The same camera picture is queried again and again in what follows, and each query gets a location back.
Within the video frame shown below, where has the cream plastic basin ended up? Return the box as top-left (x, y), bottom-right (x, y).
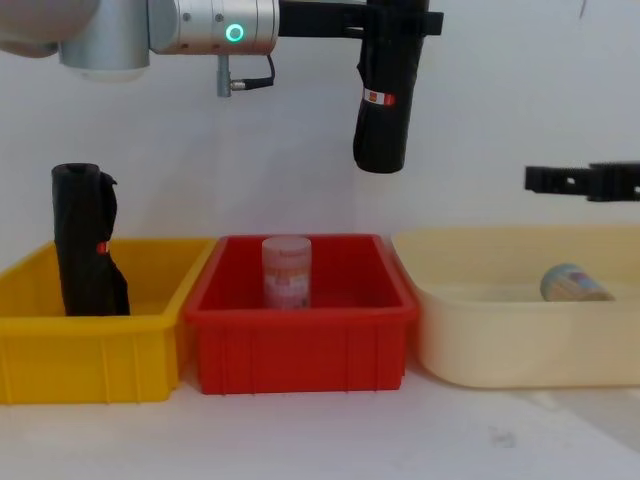
top-left (391, 224), bottom-right (640, 390)

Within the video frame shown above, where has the thin dark cable silver plug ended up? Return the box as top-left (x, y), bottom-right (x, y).
top-left (215, 53), bottom-right (277, 99)

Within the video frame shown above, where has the red plastic bin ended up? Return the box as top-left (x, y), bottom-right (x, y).
top-left (181, 233), bottom-right (420, 397)

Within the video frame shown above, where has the yellow plastic bin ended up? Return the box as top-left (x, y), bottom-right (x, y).
top-left (0, 236), bottom-right (217, 406)

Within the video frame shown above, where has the printed paper cup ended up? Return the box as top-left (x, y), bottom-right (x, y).
top-left (539, 263), bottom-right (616, 303)

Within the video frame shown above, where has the pink cylindrical canister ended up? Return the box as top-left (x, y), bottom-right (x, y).
top-left (261, 235), bottom-right (313, 310)

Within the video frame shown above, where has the black bag roll red label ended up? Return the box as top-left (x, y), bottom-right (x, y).
top-left (352, 0), bottom-right (431, 175)
top-left (50, 162), bottom-right (132, 317)

